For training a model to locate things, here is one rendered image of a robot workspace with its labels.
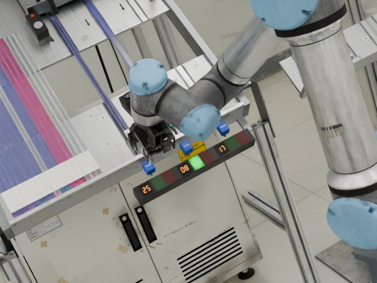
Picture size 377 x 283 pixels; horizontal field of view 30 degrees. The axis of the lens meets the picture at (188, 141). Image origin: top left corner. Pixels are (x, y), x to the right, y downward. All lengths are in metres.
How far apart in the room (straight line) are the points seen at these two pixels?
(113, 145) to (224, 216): 0.62
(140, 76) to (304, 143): 1.93
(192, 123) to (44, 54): 0.73
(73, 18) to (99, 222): 0.60
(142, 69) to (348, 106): 0.42
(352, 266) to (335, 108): 1.26
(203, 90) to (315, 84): 0.32
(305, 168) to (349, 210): 1.81
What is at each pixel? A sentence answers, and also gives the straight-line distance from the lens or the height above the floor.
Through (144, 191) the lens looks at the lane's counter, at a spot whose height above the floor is 0.66.
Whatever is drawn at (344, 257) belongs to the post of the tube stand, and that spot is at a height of 0.01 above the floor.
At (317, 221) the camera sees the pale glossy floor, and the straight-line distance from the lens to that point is 2.63.
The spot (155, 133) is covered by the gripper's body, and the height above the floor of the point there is 0.86.
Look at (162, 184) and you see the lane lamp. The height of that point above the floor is 0.65.
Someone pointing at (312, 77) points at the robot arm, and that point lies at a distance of 1.13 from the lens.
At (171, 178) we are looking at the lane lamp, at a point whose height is 0.66.
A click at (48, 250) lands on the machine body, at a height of 0.47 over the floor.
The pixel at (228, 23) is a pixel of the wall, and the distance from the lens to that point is 4.00.
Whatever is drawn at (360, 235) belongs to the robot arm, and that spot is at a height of 0.70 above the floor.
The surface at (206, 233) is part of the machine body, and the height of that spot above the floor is 0.26.
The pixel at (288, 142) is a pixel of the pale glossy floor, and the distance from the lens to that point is 3.28.
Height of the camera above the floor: 1.38
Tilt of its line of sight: 22 degrees down
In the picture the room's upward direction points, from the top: 21 degrees counter-clockwise
